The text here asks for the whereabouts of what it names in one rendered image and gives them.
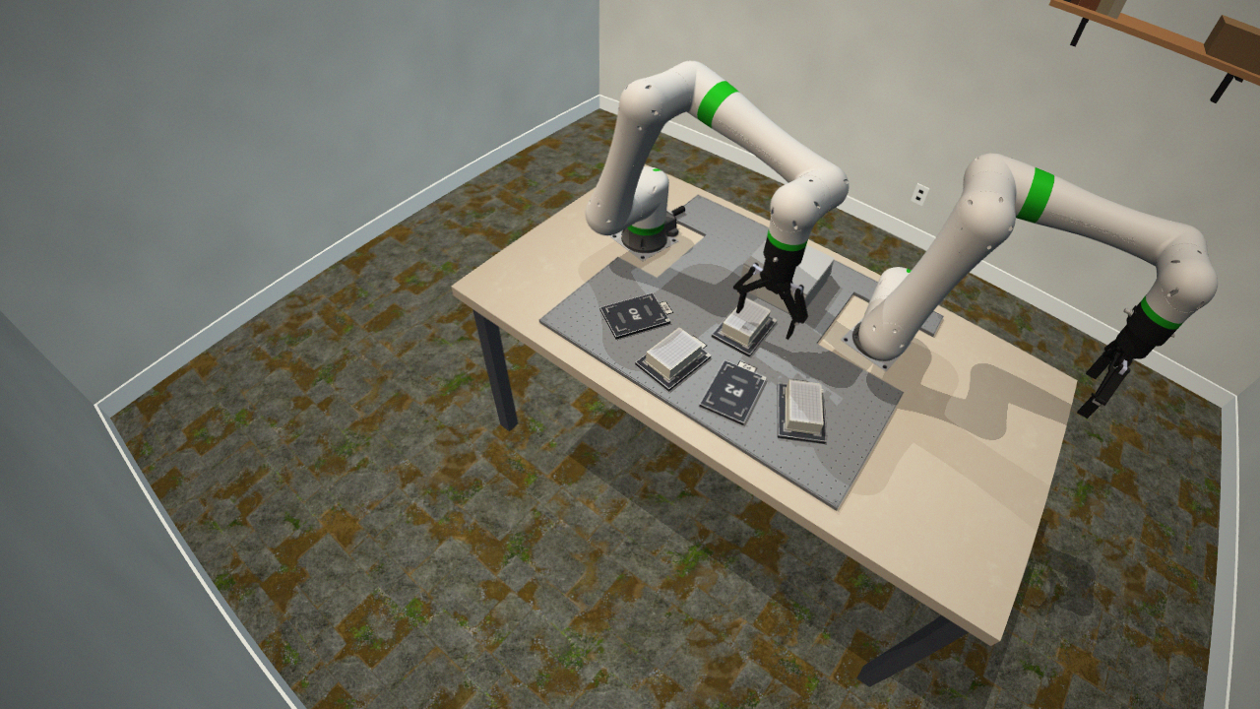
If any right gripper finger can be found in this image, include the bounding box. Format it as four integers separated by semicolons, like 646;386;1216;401
733;263;771;314
775;283;808;339

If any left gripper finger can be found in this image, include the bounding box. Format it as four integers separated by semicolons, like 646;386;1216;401
1077;353;1133;419
1086;339;1120;379

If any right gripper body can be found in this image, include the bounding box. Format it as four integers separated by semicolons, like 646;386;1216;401
760;259;796;293

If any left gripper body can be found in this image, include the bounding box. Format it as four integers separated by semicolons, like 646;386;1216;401
1113;325;1155;366

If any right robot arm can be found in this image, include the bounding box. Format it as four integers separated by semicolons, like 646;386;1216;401
585;60;849;269

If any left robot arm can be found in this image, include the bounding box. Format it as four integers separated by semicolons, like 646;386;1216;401
852;154;1218;361

